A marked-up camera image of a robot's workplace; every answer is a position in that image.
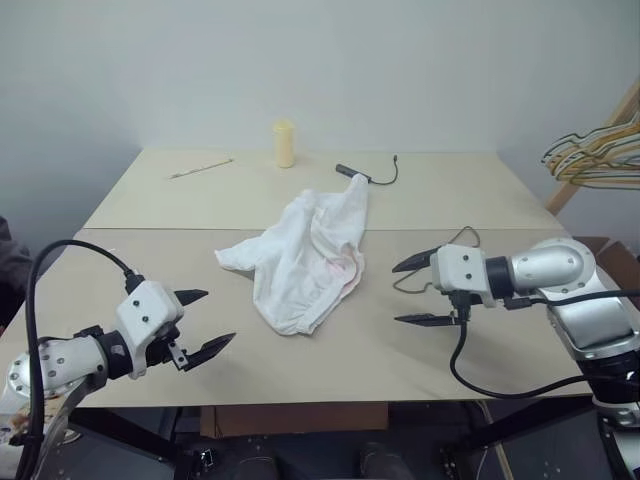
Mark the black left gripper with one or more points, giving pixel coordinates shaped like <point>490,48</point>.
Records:
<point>165,350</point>

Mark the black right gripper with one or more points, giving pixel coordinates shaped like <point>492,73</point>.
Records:
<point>459,307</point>

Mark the white garment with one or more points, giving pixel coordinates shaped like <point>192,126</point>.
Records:
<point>300,250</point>

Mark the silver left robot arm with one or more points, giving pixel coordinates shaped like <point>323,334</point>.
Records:
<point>60,365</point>

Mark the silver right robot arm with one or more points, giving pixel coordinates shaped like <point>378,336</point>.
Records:
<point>555,265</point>

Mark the pale wooden pencil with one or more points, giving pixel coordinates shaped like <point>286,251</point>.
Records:
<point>200,169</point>

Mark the dark rounded shape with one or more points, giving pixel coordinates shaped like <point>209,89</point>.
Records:
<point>382,462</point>

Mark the pale yellow cylindrical bottle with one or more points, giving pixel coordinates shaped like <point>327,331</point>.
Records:
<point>283,145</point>

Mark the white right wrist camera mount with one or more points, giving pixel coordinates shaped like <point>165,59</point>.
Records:
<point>460,270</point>

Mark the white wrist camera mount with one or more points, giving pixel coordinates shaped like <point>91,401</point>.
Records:
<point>145,310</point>
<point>460,270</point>

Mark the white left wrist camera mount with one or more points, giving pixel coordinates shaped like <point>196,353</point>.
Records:
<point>145,310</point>

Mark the black table frame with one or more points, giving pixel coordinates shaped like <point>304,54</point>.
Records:
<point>525,420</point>

